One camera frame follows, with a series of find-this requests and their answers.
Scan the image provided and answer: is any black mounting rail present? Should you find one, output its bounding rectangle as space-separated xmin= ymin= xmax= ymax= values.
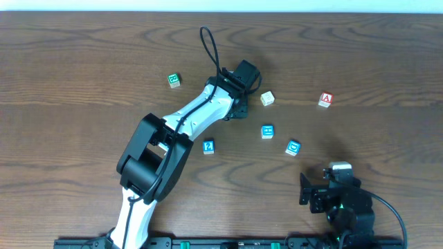
xmin=53 ymin=236 xmax=406 ymax=249

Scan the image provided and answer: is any cream wooden block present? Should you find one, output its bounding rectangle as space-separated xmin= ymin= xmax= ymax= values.
xmin=260 ymin=91 xmax=275 ymax=107

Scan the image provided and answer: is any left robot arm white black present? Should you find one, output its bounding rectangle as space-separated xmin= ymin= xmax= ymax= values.
xmin=105 ymin=60 xmax=262 ymax=248

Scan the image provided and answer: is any green letter block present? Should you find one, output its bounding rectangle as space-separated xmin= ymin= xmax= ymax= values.
xmin=168 ymin=73 xmax=181 ymax=89

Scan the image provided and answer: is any blue letter H block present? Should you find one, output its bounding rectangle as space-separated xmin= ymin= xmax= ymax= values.
xmin=261 ymin=125 xmax=274 ymax=139

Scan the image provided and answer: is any red letter A block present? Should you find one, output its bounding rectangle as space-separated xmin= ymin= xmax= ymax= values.
xmin=318 ymin=92 xmax=334 ymax=108

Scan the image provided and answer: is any blue number 2 block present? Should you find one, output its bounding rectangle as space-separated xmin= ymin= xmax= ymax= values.
xmin=203 ymin=140 xmax=215 ymax=155

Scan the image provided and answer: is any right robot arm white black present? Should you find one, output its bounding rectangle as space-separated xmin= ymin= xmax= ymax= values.
xmin=299 ymin=165 xmax=379 ymax=248

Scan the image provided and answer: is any blue letter D block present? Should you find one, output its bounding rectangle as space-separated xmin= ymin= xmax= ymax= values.
xmin=285 ymin=140 xmax=301 ymax=156

